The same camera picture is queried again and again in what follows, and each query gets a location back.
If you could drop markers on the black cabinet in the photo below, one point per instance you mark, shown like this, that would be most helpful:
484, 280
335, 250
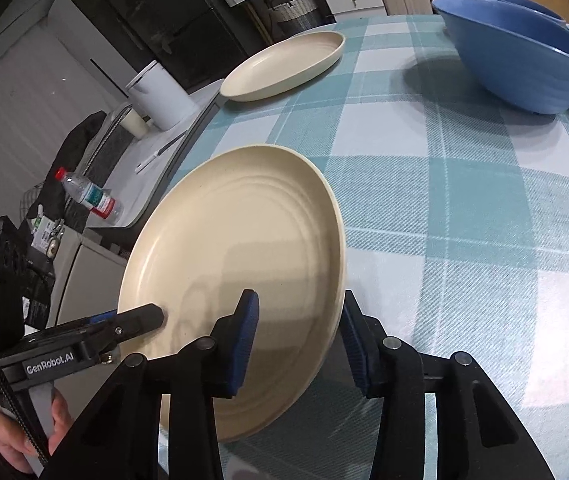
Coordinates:
164, 10

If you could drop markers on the grey side cabinet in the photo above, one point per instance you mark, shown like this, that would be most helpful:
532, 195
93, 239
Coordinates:
129, 175

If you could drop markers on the black bag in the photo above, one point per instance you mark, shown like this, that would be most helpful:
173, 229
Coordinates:
77, 150

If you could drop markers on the small cream cup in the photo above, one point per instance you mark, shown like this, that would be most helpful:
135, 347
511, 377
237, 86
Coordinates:
133, 124

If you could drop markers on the cream round plate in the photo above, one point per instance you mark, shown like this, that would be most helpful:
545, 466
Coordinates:
279, 67
244, 230

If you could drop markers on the teal checked tablecloth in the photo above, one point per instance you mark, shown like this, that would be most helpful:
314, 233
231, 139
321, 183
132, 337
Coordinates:
439, 210

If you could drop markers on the person's left hand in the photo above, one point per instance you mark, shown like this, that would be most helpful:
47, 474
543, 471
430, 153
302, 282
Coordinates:
9, 440

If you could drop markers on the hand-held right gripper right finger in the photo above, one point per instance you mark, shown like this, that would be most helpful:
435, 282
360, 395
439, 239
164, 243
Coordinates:
357, 345

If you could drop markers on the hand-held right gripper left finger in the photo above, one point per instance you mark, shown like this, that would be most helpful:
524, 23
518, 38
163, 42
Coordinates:
244, 340

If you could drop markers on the black and white pen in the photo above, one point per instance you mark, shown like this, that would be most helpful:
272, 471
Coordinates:
164, 149

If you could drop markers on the clear plastic water bottle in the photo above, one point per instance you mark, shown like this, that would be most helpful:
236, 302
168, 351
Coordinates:
89, 195

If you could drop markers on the woven laundry basket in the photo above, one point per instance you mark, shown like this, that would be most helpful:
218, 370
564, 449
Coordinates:
297, 15

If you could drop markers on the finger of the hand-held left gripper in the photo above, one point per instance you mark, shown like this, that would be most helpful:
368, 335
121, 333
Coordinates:
129, 327

